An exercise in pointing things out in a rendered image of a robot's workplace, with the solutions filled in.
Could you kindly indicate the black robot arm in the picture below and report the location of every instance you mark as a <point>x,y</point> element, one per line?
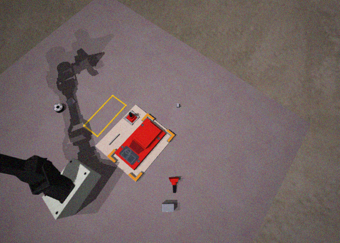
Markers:
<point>40,174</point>

